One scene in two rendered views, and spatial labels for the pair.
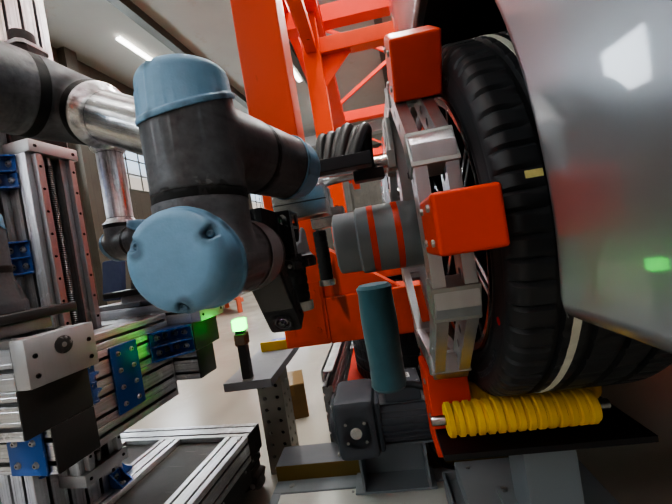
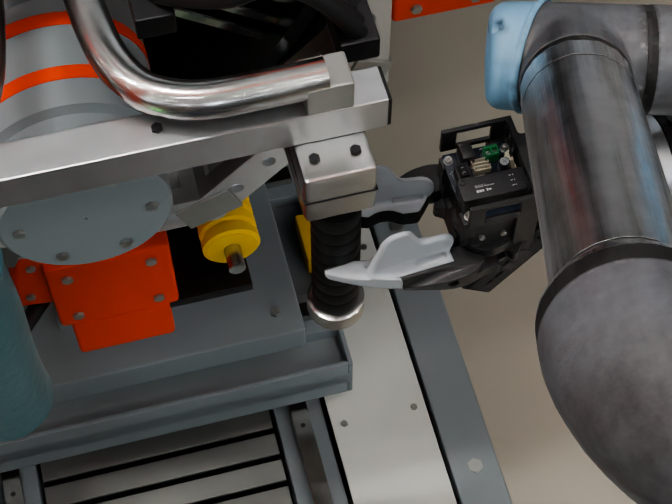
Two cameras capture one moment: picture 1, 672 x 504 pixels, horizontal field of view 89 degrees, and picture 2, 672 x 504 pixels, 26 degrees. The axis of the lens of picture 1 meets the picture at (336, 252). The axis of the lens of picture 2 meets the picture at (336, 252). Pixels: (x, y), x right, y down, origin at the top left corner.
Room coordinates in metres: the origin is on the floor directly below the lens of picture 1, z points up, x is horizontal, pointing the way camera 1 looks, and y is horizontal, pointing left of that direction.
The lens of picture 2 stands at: (0.77, 0.58, 1.74)
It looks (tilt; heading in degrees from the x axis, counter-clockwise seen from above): 59 degrees down; 249
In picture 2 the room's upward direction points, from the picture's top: straight up
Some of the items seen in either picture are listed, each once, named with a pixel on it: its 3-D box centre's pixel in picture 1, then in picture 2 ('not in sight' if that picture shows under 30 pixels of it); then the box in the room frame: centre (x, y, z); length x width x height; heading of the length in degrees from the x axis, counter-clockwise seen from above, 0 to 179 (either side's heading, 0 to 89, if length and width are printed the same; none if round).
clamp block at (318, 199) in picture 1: (301, 203); (324, 141); (0.58, 0.04, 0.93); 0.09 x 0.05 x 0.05; 84
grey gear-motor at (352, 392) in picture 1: (405, 432); not in sight; (1.04, -0.12, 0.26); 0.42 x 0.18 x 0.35; 84
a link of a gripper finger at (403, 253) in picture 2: not in sight; (392, 253); (0.55, 0.10, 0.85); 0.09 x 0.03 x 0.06; 3
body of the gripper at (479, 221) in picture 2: (266, 247); (522, 187); (0.44, 0.09, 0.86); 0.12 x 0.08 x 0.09; 174
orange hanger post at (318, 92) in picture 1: (326, 150); not in sight; (3.19, -0.06, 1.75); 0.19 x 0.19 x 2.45; 84
